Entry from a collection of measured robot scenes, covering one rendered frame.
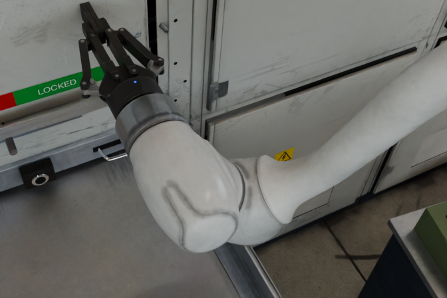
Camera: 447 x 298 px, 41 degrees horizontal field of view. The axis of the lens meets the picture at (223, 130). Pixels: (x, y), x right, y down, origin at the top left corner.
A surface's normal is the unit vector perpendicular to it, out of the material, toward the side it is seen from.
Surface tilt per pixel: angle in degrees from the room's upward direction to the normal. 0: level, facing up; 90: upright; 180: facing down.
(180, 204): 36
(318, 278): 0
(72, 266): 0
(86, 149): 90
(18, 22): 90
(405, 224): 0
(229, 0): 90
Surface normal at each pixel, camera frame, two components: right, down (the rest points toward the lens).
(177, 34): 0.46, 0.70
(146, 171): -0.71, -0.11
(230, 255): 0.07, -0.63
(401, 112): -0.54, 0.55
